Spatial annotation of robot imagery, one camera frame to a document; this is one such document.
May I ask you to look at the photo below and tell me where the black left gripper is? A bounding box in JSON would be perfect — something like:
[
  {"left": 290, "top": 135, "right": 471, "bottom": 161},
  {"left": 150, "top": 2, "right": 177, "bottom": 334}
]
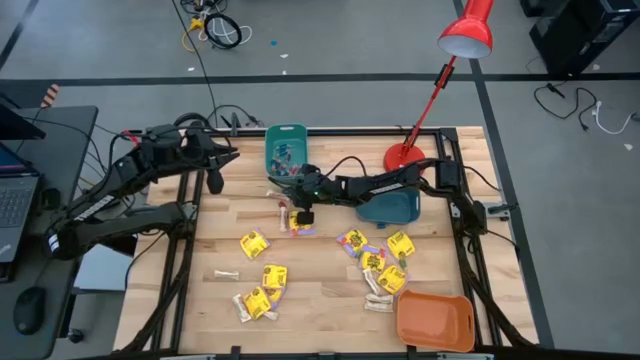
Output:
[{"left": 184, "top": 127, "right": 240, "bottom": 196}]

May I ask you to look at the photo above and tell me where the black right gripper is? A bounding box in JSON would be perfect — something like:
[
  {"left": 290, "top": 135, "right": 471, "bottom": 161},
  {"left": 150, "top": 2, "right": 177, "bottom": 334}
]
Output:
[{"left": 269, "top": 164, "right": 335, "bottom": 226}]

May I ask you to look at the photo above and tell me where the light teal plastic bin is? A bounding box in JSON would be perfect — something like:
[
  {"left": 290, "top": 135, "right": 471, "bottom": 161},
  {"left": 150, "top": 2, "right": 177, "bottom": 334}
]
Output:
[{"left": 264, "top": 123, "right": 310, "bottom": 184}]

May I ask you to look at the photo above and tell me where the dark teal plastic bin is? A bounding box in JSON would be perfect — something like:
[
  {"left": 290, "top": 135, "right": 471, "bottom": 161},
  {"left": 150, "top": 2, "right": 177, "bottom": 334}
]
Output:
[{"left": 355, "top": 187, "right": 422, "bottom": 229}]

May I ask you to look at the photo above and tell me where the red desk lamp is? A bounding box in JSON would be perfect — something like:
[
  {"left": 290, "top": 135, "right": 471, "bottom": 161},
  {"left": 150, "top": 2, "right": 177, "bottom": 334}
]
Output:
[{"left": 382, "top": 0, "right": 496, "bottom": 174}]

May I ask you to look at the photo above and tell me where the black side desk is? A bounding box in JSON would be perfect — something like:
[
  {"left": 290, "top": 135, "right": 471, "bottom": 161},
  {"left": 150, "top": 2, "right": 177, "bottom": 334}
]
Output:
[{"left": 0, "top": 104, "right": 139, "bottom": 360}]

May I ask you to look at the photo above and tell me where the small black desk device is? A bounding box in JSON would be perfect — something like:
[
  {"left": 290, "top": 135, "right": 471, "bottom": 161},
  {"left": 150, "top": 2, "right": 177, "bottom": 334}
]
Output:
[{"left": 40, "top": 187, "right": 62, "bottom": 211}]

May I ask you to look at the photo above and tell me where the orange black striped ramp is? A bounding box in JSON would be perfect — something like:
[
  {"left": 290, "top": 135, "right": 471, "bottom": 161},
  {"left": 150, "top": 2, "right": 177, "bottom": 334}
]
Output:
[{"left": 39, "top": 83, "right": 62, "bottom": 109}]

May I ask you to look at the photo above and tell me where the orange plastic bin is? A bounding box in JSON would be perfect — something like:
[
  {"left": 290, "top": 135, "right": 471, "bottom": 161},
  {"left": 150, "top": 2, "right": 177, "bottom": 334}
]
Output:
[{"left": 396, "top": 289, "right": 476, "bottom": 353}]

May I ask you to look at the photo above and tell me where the dark flat monitor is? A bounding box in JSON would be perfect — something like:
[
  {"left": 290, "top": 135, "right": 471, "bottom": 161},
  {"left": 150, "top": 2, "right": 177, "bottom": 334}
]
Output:
[{"left": 0, "top": 102, "right": 47, "bottom": 142}]

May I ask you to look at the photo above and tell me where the grey laptop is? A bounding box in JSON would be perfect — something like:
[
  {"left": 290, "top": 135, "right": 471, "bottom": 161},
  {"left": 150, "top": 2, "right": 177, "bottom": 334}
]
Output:
[{"left": 0, "top": 142, "right": 42, "bottom": 265}]

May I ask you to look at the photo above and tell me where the black computer mouse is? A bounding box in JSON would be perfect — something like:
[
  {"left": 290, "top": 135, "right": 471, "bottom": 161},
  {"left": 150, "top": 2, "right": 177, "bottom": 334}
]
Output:
[{"left": 13, "top": 286, "right": 48, "bottom": 337}]

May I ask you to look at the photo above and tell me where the black computer tower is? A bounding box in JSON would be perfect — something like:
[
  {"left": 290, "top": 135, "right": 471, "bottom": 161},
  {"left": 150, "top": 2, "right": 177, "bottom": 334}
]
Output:
[{"left": 528, "top": 0, "right": 640, "bottom": 77}]

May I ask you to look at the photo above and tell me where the thick black hose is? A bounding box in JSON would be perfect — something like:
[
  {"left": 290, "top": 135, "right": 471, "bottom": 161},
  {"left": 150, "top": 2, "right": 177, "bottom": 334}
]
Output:
[{"left": 171, "top": 112, "right": 212, "bottom": 129}]

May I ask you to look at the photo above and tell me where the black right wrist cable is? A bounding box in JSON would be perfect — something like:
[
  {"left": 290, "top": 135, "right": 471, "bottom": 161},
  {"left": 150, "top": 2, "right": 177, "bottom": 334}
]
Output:
[{"left": 324, "top": 155, "right": 369, "bottom": 179}]

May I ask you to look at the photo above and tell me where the long black floor cable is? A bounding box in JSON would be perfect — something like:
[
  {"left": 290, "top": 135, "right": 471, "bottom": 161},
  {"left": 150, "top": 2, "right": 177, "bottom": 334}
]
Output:
[{"left": 171, "top": 0, "right": 221, "bottom": 129}]

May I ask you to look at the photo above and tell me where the white floor cable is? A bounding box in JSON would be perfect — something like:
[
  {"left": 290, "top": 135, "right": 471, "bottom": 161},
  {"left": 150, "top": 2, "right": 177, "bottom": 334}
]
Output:
[
  {"left": 591, "top": 99, "right": 636, "bottom": 136},
  {"left": 197, "top": 19, "right": 254, "bottom": 49}
]

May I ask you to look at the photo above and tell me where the black cable coil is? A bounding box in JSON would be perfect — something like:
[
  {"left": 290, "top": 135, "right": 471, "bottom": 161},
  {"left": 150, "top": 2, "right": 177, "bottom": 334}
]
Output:
[{"left": 203, "top": 12, "right": 244, "bottom": 50}]

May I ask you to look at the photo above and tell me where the yellow floor cable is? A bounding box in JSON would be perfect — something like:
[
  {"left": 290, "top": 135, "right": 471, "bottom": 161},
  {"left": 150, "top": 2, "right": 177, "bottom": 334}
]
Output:
[{"left": 180, "top": 17, "right": 206, "bottom": 54}]

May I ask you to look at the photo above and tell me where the black floor cable with plug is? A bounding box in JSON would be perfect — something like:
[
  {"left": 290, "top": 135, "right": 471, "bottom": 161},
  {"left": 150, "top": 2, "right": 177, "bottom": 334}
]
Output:
[{"left": 533, "top": 82, "right": 600, "bottom": 133}]

